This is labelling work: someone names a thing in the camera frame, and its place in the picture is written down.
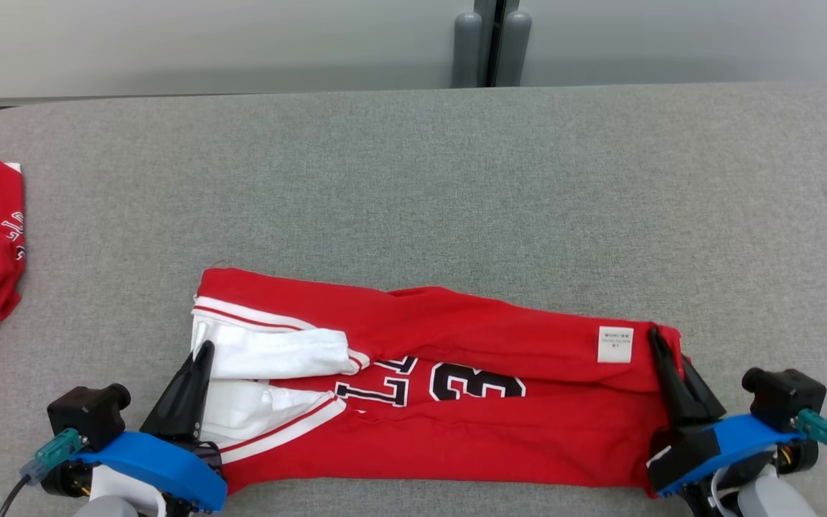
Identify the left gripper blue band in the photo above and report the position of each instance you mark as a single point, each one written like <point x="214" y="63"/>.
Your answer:
<point x="162" y="467"/>

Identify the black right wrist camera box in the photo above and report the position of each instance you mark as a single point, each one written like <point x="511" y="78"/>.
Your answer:
<point x="787" y="398"/>

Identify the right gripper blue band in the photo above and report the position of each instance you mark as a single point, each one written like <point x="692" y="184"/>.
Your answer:
<point x="715" y="445"/>

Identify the grey partition base rail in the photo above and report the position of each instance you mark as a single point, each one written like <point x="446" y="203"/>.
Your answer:
<point x="26" y="100"/>

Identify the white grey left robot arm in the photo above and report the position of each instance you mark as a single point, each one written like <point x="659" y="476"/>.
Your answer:
<point x="115" y="492"/>

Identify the red Bulls basketball jersey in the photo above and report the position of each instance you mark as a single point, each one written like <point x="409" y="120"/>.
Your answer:
<point x="492" y="431"/>

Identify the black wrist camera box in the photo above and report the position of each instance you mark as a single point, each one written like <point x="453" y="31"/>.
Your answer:
<point x="787" y="398"/>
<point x="87" y="416"/>

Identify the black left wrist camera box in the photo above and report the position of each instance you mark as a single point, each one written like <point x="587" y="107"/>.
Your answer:
<point x="87" y="416"/>

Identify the grey cylindrical partition foot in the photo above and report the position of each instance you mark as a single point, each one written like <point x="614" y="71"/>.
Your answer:
<point x="514" y="50"/>
<point x="467" y="50"/>

